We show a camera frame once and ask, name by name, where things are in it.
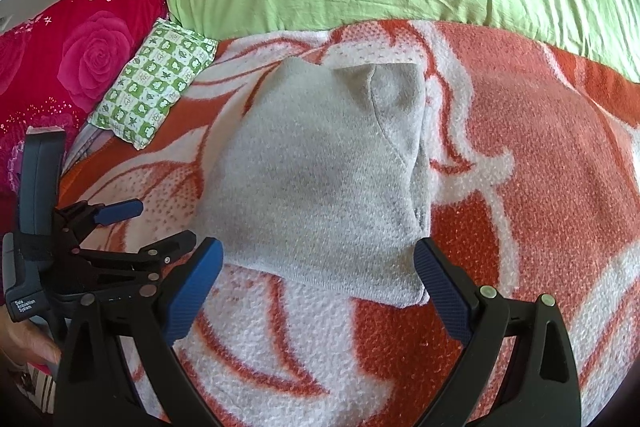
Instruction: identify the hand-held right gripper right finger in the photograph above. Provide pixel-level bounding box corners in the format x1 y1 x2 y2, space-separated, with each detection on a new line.
412 237 583 427

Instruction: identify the red rose print cloth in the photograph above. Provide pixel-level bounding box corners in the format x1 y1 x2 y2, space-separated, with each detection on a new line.
0 0 176 228

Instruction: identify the person's left hand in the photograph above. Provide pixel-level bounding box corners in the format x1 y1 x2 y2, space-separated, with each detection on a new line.
0 312 62 370

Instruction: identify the orange and white blanket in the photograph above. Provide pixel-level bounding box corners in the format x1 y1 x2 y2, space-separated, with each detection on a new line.
50 19 640 427

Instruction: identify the grey knitted sweater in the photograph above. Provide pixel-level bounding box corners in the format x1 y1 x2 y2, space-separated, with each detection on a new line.
192 57 433 308

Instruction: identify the green checkered small pillow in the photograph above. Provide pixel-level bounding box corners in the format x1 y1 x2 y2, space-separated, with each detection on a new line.
87 19 218 151

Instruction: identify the striped cloth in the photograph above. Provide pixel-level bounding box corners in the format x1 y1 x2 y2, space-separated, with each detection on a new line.
27 364 58 415

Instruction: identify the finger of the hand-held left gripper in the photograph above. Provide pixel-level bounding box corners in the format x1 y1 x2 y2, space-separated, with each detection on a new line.
55 199 144 233
75 229 197 288

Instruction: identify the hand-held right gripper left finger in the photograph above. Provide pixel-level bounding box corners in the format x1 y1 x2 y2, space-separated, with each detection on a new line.
52 237 225 427

